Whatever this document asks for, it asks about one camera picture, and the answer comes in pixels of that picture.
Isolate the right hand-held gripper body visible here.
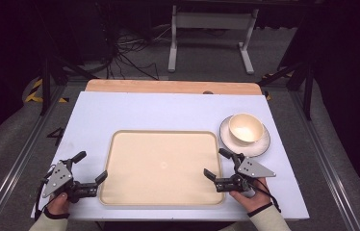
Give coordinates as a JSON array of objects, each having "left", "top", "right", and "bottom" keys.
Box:
[{"left": 215, "top": 153, "right": 277, "bottom": 198}]

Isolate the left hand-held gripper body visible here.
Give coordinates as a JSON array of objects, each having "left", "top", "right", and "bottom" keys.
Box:
[{"left": 41, "top": 159, "right": 99, "bottom": 204}]

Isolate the person's left hand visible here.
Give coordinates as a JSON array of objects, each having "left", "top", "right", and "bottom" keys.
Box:
[{"left": 46, "top": 192, "right": 71, "bottom": 216}]

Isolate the person's right hand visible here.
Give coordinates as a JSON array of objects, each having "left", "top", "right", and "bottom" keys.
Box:
[{"left": 229, "top": 177, "right": 272, "bottom": 215}]

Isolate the white plate with dark rim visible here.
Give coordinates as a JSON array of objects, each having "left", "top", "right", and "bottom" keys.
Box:
[{"left": 219, "top": 115, "right": 271, "bottom": 158}]

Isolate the cream bowl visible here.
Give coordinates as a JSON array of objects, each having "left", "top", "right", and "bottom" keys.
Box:
[{"left": 227, "top": 113, "right": 265, "bottom": 144}]

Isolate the beige rectangular tray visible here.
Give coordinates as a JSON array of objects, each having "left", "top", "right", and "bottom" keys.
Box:
[{"left": 99, "top": 129, "right": 226, "bottom": 207}]

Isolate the black tripod stand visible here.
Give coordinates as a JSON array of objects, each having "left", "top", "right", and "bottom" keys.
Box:
[
  {"left": 38, "top": 32, "right": 99, "bottom": 116},
  {"left": 258, "top": 61, "right": 317, "bottom": 121}
]

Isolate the white table board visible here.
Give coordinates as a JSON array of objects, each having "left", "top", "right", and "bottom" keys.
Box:
[{"left": 30, "top": 90, "right": 311, "bottom": 222}]

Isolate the white metal stand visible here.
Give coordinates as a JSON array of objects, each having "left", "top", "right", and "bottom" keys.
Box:
[{"left": 167, "top": 4, "right": 260, "bottom": 75}]

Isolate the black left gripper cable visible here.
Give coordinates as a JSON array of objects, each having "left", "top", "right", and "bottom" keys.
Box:
[{"left": 34, "top": 165, "right": 57, "bottom": 222}]

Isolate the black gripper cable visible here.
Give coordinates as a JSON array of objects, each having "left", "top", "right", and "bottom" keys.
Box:
[
  {"left": 244, "top": 177, "right": 282, "bottom": 214},
  {"left": 34, "top": 165, "right": 57, "bottom": 222}
]

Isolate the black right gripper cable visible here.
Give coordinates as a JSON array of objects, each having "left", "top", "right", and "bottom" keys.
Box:
[{"left": 244, "top": 177, "right": 282, "bottom": 214}]

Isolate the aluminium frame rail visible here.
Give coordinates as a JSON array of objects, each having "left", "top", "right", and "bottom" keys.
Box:
[
  {"left": 0, "top": 86, "right": 68, "bottom": 231},
  {"left": 288, "top": 90, "right": 360, "bottom": 231}
]

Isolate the bundle of floor cables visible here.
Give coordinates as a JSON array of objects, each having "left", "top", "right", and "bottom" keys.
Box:
[{"left": 104, "top": 25, "right": 172, "bottom": 81}]

